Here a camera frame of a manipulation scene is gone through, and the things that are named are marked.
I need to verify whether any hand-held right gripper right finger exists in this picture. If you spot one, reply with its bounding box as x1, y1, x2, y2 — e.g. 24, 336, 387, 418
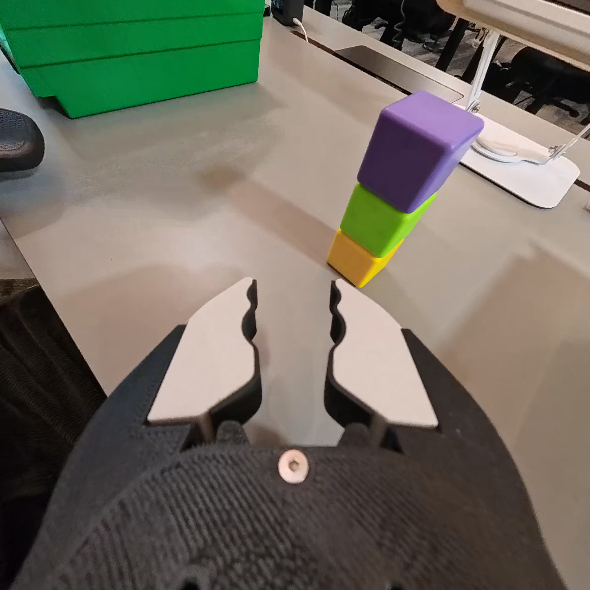
324, 278, 439, 439

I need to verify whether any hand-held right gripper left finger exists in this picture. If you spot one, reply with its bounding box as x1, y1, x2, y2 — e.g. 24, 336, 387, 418
147, 277, 263, 441

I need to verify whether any yellow cube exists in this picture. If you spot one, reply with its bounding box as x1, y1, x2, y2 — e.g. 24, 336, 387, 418
326, 228, 404, 289

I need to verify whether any lime green cube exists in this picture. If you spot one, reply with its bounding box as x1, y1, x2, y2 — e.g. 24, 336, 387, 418
340, 182, 438, 259

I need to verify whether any purple cube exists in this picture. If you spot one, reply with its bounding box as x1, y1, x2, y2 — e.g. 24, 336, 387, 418
356, 90, 485, 214

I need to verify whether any green plastic bin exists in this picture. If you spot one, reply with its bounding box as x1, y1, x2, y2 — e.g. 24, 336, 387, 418
0, 0, 266, 120

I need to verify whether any person's black clothing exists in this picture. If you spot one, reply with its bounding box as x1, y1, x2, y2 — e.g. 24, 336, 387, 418
0, 279, 107, 590

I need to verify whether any white document stand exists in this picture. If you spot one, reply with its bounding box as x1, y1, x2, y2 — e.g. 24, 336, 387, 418
438, 0, 590, 209

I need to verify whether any black electronic device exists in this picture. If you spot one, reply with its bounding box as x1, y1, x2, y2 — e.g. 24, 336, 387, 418
271, 0, 305, 27

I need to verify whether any dark desk cable flap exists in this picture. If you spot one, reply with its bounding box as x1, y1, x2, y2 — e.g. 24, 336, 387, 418
334, 45, 464, 104

